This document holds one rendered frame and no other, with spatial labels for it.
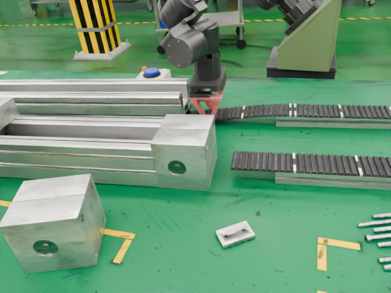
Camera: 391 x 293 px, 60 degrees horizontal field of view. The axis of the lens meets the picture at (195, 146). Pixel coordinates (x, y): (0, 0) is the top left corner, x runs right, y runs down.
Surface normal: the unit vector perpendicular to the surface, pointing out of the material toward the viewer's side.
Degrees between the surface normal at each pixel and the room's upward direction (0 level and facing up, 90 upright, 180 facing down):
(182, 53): 90
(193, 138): 0
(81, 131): 90
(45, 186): 0
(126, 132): 90
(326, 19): 90
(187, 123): 0
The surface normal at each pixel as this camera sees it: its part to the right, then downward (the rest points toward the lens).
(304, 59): -0.40, 0.54
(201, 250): -0.09, -0.82
